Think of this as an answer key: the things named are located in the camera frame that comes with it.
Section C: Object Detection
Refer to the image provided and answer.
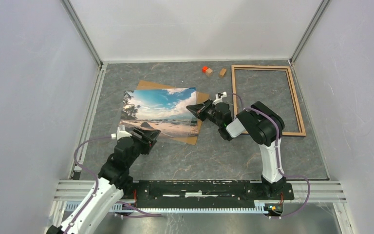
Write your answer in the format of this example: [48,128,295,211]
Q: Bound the brown cardboard backing board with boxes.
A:
[136,80,210,146]

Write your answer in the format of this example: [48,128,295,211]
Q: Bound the white cable duct strip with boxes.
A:
[64,201,282,215]

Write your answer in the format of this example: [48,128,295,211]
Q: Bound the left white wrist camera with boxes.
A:
[111,125,132,140]

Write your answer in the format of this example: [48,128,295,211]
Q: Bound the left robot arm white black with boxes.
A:
[47,125,161,234]

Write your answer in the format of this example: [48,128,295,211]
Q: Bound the tan wooden cube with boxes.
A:
[205,68,213,77]

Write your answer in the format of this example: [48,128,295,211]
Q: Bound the tan wooden block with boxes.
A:
[219,68,227,78]

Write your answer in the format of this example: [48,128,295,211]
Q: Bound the beach landscape photo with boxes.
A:
[119,87,201,138]

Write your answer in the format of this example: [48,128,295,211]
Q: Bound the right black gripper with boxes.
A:
[187,98,222,127]

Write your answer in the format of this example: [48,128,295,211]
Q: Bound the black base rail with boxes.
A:
[119,180,295,209]

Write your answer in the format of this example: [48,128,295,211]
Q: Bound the wooden picture frame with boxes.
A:
[231,65,306,137]

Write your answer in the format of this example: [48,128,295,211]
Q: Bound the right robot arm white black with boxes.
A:
[186,99,286,199]

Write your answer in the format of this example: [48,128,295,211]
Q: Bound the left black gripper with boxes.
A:
[126,126,160,167]

